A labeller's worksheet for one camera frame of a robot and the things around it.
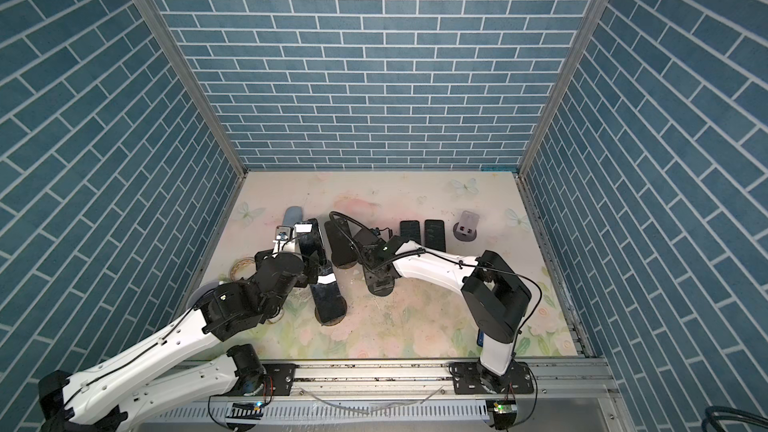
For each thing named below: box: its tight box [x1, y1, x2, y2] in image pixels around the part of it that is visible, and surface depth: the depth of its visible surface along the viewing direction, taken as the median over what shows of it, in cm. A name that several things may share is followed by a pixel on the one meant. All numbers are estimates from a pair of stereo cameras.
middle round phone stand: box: [363, 264, 395, 297], surface depth 75 cm
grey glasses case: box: [282, 206, 303, 226], surface depth 107 cm
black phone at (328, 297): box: [310, 272, 347, 322], surface depth 82 cm
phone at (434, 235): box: [424, 220, 446, 253], surface depth 105 cm
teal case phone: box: [400, 220, 421, 245], surface depth 106 cm
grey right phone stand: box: [452, 210, 480, 242], surface depth 101 cm
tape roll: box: [230, 256, 257, 281], surface depth 95 cm
